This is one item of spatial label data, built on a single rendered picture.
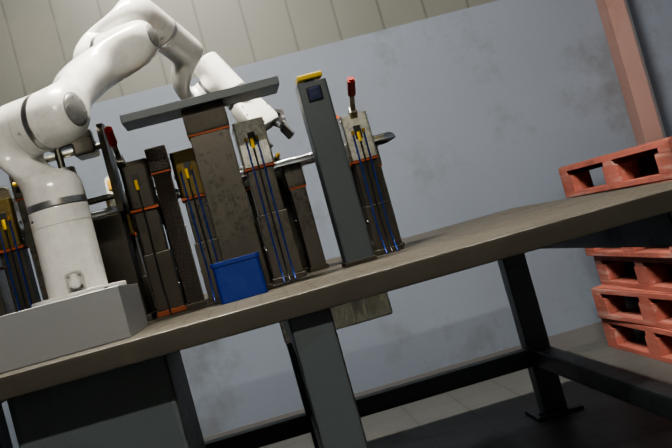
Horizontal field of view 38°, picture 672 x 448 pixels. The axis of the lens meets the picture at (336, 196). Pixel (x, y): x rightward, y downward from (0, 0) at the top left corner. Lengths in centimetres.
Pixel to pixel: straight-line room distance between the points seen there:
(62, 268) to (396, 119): 259
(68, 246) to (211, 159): 44
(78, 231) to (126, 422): 39
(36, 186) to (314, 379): 68
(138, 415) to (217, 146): 67
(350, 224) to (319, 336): 54
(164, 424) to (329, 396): 32
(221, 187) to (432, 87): 228
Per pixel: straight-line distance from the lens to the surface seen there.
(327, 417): 177
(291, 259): 238
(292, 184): 254
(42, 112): 198
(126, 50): 226
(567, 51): 456
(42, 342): 186
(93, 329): 184
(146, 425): 188
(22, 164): 204
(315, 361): 176
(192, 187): 239
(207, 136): 223
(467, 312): 435
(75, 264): 196
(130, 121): 222
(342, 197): 223
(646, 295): 376
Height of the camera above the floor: 79
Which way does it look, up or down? 2 degrees up
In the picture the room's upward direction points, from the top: 15 degrees counter-clockwise
